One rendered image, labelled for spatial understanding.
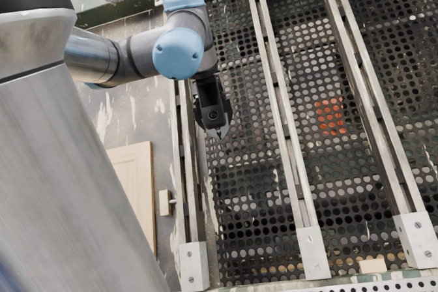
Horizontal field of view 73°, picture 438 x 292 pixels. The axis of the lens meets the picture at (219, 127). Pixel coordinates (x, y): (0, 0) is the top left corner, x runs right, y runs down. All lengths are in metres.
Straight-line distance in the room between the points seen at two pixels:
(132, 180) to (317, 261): 0.63
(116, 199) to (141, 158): 0.90
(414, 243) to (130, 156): 0.88
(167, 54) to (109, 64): 0.09
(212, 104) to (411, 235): 0.58
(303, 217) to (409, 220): 0.25
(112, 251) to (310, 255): 0.71
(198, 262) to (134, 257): 0.71
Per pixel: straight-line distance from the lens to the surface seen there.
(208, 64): 0.61
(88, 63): 0.45
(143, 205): 1.04
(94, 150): 0.17
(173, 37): 0.46
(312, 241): 0.86
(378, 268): 0.93
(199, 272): 0.90
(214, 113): 0.59
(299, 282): 0.89
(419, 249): 0.90
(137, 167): 1.08
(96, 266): 0.18
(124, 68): 0.52
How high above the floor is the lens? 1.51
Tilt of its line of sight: 13 degrees down
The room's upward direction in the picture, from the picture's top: 15 degrees counter-clockwise
